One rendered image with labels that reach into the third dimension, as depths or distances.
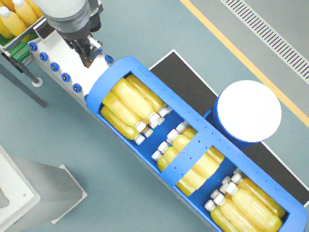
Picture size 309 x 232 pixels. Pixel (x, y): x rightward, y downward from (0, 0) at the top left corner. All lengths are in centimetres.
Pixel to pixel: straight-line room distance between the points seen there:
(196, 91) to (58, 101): 109
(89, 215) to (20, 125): 88
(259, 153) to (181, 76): 82
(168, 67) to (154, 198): 100
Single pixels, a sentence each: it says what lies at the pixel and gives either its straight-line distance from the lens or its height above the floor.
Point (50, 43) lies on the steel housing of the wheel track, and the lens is 154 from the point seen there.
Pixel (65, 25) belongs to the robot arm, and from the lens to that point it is 59.
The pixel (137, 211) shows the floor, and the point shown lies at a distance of 223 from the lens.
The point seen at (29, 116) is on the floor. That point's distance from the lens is 247.
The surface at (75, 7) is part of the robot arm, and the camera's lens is 56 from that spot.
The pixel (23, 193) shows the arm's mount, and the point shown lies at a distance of 128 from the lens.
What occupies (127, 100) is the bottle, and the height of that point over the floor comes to 119.
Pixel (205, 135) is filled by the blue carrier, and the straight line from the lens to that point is 104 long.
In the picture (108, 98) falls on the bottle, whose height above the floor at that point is 115.
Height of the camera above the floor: 222
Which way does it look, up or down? 75 degrees down
